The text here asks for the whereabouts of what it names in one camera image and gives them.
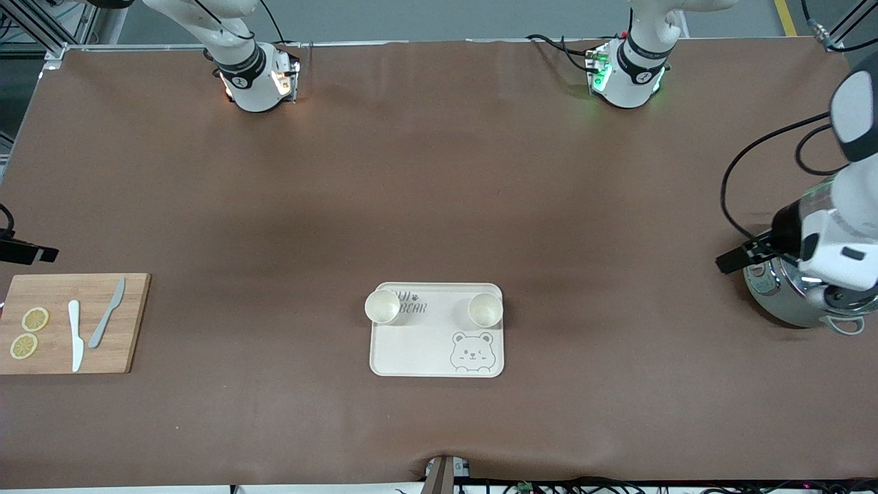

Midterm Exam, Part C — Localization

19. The black base cable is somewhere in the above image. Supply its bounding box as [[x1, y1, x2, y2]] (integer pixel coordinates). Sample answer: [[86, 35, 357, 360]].
[[526, 33, 597, 73], [255, 0, 302, 50]]

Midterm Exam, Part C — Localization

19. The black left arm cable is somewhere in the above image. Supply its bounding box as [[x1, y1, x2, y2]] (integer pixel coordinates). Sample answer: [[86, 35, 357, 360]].
[[720, 0, 878, 241]]

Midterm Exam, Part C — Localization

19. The cream bear print tray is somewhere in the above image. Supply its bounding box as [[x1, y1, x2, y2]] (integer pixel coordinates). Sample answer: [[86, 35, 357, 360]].
[[369, 282, 506, 379]]

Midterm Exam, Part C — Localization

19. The brown table cover sheet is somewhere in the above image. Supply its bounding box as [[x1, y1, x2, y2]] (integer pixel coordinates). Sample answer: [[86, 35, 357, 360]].
[[0, 38, 878, 489]]

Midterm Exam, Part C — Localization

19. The white plastic knife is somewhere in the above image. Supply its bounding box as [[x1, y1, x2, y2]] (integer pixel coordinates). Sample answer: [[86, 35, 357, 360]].
[[67, 300, 85, 373]]

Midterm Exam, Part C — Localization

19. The glass pot lid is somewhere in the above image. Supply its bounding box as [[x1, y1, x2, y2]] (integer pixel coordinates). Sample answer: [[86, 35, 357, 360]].
[[768, 261, 878, 320]]

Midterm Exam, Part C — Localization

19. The grey plastic knife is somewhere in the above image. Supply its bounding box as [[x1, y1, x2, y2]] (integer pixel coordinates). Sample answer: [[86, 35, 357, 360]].
[[88, 277, 127, 349]]

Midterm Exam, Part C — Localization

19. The grey-green cooking pot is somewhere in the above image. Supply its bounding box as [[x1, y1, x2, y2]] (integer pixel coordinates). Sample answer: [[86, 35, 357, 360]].
[[743, 257, 866, 336]]

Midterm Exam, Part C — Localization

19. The white plastic cup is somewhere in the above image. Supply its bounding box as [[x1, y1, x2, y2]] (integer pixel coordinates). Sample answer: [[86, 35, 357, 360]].
[[364, 288, 402, 325], [467, 292, 505, 328]]

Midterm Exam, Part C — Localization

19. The aluminium frame strut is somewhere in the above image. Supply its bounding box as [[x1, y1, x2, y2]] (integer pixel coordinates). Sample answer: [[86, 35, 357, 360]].
[[821, 0, 878, 52], [0, 0, 110, 73]]

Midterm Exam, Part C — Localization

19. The bamboo cutting board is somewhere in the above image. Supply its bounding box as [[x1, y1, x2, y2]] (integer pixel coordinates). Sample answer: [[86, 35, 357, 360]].
[[0, 273, 152, 375]]

